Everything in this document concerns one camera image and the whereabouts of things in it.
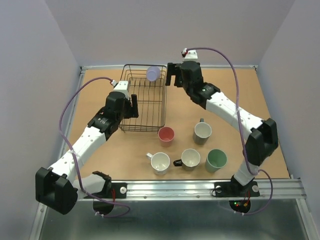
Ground purple plastic cup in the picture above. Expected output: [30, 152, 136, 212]
[146, 66, 161, 82]

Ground black wire dish rack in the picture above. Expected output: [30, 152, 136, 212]
[119, 63, 167, 133]

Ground pink plastic cup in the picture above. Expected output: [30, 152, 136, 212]
[158, 126, 175, 147]

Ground grey ceramic mug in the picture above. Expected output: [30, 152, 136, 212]
[192, 118, 212, 145]

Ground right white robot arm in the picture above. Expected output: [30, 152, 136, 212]
[165, 60, 279, 195]

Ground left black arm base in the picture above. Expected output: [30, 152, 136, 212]
[92, 182, 128, 215]

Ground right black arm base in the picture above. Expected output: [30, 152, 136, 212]
[210, 181, 260, 214]

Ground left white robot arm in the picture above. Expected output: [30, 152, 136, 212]
[35, 91, 139, 215]

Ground white ceramic mug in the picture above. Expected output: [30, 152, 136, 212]
[146, 152, 171, 175]

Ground green plastic cup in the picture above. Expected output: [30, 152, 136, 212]
[205, 149, 228, 173]

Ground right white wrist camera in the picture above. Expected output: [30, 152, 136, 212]
[181, 48, 198, 62]

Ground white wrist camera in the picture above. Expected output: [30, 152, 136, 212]
[110, 80, 130, 100]
[181, 48, 198, 62]

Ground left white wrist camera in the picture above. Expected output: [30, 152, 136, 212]
[110, 80, 130, 100]

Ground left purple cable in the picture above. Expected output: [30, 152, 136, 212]
[58, 77, 131, 218]

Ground black handled ceramic mug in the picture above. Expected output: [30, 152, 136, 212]
[173, 148, 201, 171]

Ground aluminium mounting rail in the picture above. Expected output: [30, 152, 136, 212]
[108, 179, 307, 201]

